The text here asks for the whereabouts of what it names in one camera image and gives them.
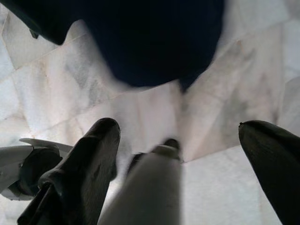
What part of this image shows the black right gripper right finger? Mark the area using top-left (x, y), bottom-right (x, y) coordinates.
top-left (238, 119), bottom-right (300, 225)

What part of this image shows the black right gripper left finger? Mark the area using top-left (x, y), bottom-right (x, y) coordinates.
top-left (17, 118), bottom-right (122, 225)

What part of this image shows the navy T-shirt white print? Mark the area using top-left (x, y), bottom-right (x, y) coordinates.
top-left (69, 0), bottom-right (227, 92)

